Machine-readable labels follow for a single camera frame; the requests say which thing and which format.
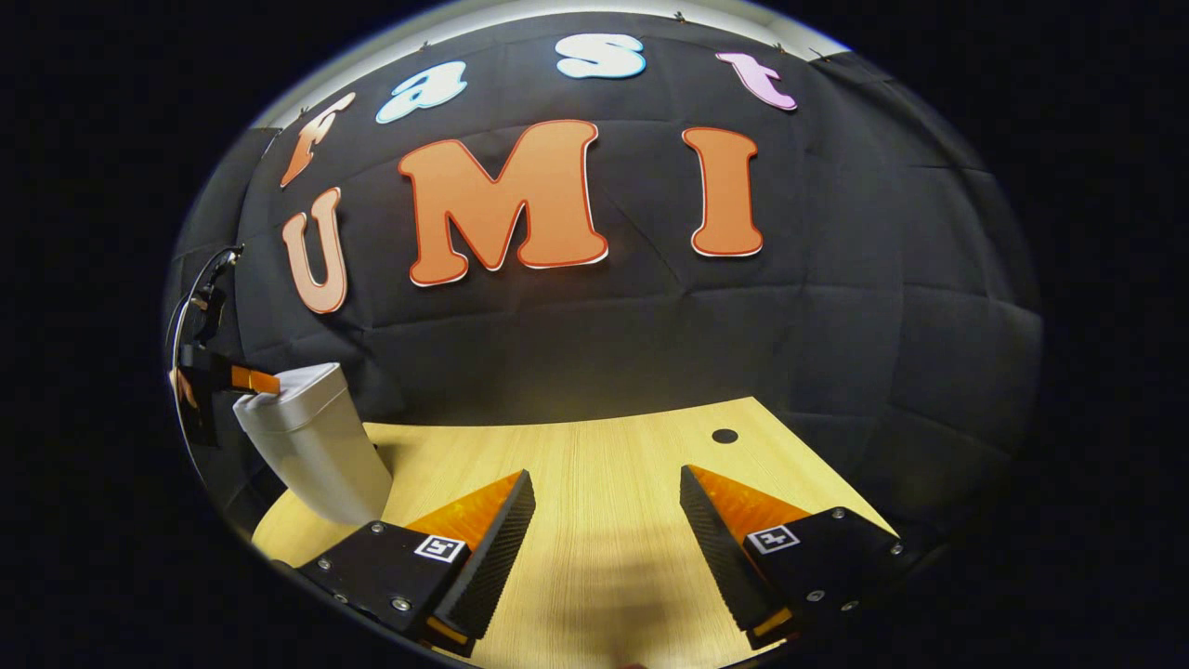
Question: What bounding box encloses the black backdrop cloth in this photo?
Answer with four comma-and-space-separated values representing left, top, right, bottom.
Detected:
167, 11, 1043, 558

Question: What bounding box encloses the white desktop garbage bin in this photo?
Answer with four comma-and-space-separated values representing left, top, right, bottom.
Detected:
232, 362, 394, 527

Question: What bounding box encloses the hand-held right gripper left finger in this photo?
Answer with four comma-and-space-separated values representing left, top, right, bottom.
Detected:
299, 469, 538, 659

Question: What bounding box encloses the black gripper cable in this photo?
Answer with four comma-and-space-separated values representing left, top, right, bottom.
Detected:
167, 245, 244, 368

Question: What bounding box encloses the wooden desktop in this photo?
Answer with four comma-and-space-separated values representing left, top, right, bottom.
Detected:
253, 397, 898, 669

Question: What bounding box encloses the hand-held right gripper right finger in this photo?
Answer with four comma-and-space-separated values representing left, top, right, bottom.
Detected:
680, 465, 932, 651

